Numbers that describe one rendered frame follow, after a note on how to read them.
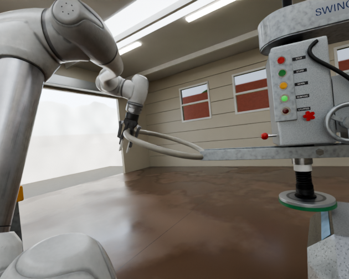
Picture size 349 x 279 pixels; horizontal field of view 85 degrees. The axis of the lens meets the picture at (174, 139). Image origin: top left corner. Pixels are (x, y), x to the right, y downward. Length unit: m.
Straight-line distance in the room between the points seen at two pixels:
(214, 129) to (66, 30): 7.17
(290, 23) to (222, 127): 6.62
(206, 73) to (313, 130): 7.16
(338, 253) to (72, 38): 1.00
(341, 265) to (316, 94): 0.59
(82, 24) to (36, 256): 0.47
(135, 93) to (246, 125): 6.33
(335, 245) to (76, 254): 0.79
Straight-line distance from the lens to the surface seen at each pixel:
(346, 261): 0.89
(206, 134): 7.69
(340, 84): 0.99
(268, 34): 1.03
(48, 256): 0.36
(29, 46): 0.61
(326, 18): 1.04
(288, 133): 0.92
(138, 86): 1.08
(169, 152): 0.86
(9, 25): 0.66
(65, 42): 0.60
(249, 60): 7.53
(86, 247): 0.35
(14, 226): 1.37
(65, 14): 0.57
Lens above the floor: 1.25
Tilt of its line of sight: level
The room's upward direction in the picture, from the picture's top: 6 degrees counter-clockwise
